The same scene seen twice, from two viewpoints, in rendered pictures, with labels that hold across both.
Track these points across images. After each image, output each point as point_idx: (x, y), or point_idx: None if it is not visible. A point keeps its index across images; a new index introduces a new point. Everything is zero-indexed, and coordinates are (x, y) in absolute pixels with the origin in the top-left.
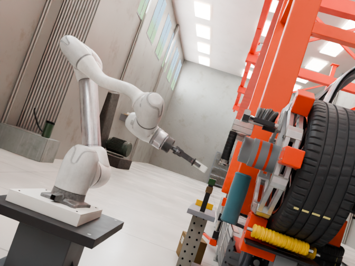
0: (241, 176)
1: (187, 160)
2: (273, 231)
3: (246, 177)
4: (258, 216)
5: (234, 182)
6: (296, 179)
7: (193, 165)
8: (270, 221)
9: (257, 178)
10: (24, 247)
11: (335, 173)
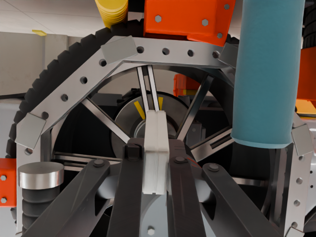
0: (238, 131)
1: (70, 184)
2: (105, 19)
3: (231, 131)
4: (153, 35)
5: (254, 107)
6: (13, 136)
7: (145, 147)
8: (143, 37)
9: (299, 138)
10: None
11: None
